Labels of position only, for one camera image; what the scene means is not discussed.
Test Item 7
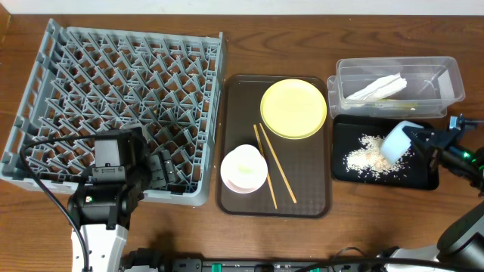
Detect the light blue plastic bowl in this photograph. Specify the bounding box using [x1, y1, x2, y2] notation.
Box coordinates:
[380, 121, 423, 165]

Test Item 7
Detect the brown serving tray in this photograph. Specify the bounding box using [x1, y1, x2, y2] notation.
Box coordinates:
[216, 75, 332, 218]

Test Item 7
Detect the clear plastic waste bin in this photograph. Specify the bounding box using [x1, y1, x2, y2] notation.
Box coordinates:
[327, 56, 465, 119]

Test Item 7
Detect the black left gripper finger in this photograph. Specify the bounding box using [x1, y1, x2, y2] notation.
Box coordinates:
[160, 150, 176, 184]
[147, 154, 166, 189]

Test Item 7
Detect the black food waste tray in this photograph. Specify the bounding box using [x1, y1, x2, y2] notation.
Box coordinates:
[331, 115, 439, 190]

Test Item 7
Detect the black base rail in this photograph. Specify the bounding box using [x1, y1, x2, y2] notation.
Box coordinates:
[118, 248, 385, 272]

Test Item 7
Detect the pile of rice grains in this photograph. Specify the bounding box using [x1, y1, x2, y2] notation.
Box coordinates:
[343, 134, 413, 179]

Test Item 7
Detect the white napkin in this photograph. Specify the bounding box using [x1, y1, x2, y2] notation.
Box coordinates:
[346, 73, 407, 102]

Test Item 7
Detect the wooden chopstick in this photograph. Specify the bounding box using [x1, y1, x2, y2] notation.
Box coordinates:
[253, 123, 278, 210]
[259, 123, 297, 204]

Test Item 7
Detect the green snack wrapper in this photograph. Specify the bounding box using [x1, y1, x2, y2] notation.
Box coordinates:
[374, 99, 417, 111]

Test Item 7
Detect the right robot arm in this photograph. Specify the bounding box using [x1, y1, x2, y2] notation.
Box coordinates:
[380, 121, 483, 270]

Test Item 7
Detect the grey plastic dish rack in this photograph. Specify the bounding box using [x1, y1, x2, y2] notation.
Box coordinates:
[1, 20, 227, 206]

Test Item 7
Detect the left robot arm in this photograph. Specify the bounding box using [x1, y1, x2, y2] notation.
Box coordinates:
[68, 125, 175, 271]

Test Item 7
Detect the yellow plastic plate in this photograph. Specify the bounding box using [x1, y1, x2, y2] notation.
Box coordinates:
[259, 79, 327, 140]

